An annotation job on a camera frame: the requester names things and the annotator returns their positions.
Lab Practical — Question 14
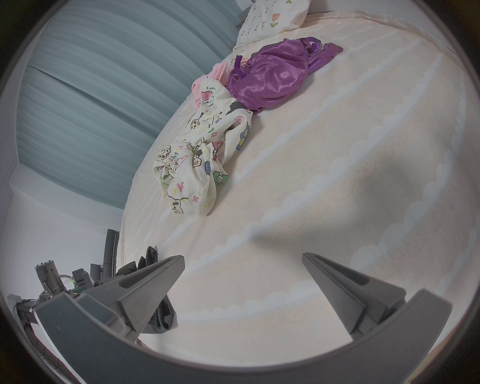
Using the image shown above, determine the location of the white printed pyjama top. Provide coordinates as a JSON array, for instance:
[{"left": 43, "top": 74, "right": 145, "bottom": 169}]
[{"left": 152, "top": 80, "right": 254, "bottom": 217}]

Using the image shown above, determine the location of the blue-green curtain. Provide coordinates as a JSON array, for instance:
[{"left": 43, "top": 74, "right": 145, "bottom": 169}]
[{"left": 17, "top": 0, "right": 248, "bottom": 211}]

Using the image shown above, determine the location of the black T-shirt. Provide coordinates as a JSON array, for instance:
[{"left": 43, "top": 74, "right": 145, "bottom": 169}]
[{"left": 114, "top": 245, "right": 178, "bottom": 334}]

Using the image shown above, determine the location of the white printed pillow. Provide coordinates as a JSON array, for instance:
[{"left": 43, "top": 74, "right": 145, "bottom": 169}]
[{"left": 234, "top": 0, "right": 311, "bottom": 49}]

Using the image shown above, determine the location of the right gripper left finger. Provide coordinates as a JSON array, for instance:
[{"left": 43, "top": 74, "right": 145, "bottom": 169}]
[{"left": 77, "top": 255, "right": 187, "bottom": 334}]

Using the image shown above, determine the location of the bed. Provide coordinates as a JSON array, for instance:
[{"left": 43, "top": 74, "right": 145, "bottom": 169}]
[{"left": 120, "top": 0, "right": 480, "bottom": 366}]

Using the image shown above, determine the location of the black chest of drawers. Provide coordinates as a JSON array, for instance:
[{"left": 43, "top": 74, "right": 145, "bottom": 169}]
[{"left": 103, "top": 229, "right": 121, "bottom": 278}]

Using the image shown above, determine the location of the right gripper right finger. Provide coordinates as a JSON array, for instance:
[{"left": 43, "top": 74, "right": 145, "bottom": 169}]
[{"left": 302, "top": 252, "right": 407, "bottom": 335}]

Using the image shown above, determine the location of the pink garment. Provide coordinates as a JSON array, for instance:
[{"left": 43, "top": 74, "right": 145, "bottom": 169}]
[{"left": 191, "top": 62, "right": 231, "bottom": 109}]

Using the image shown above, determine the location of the purple garment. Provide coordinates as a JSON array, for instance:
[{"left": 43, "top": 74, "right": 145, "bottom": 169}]
[{"left": 225, "top": 37, "right": 344, "bottom": 115}]

